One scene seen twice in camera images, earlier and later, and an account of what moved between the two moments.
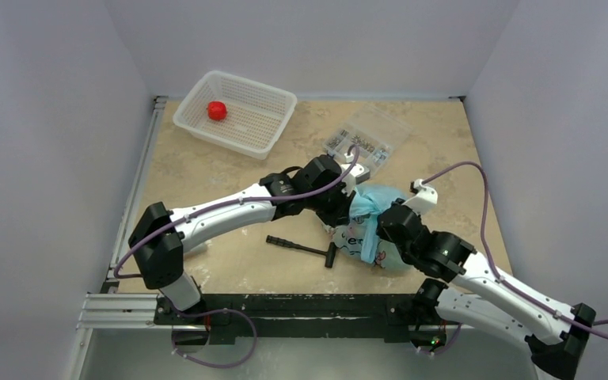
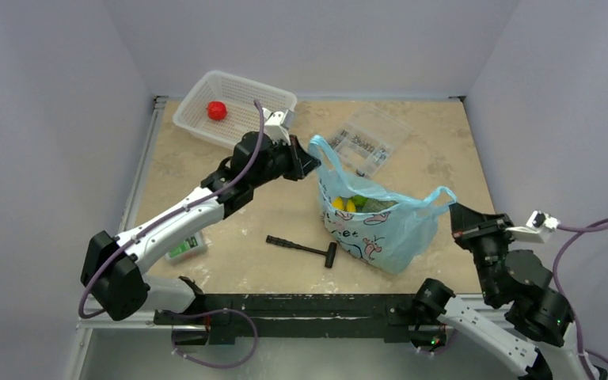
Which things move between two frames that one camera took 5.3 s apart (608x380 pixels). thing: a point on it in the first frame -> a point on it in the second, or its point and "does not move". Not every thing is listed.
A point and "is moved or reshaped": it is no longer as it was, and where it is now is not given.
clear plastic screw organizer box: x=378 y=134 does not move
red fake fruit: x=217 y=110 does not move
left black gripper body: x=331 y=204 -> x=283 y=161
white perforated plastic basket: x=256 y=114 does not move
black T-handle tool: x=329 y=253 does not move
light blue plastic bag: x=359 y=239 is moved or reshaped
